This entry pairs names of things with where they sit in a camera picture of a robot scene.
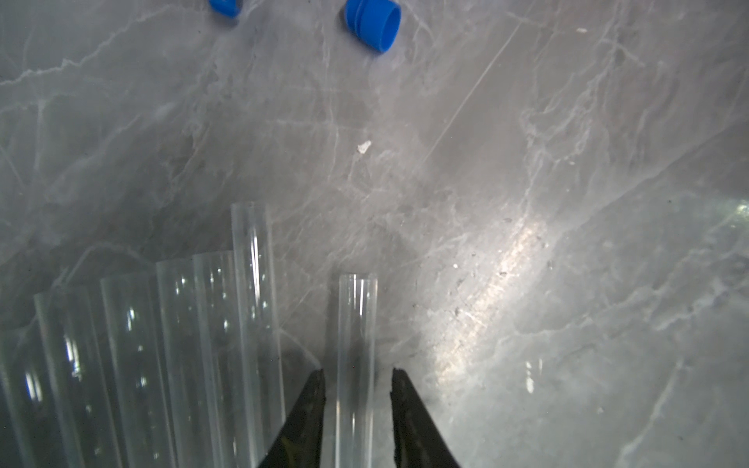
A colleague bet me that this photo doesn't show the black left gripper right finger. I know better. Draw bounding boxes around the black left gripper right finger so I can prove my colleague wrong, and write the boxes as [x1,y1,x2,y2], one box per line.
[390,368,460,468]

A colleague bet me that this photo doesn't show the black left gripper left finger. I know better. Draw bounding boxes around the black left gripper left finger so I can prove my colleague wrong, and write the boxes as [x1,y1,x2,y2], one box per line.
[259,370,326,468]

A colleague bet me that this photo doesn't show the blue stopper removed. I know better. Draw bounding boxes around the blue stopper removed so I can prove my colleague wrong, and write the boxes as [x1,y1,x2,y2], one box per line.
[343,0,402,53]
[209,0,242,19]

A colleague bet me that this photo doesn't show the capped test tube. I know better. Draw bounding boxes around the capped test tube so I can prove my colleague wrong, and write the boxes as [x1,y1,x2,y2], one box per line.
[1,325,66,467]
[156,259,214,467]
[231,202,286,467]
[33,289,123,467]
[101,273,176,467]
[193,251,250,467]
[335,273,378,467]

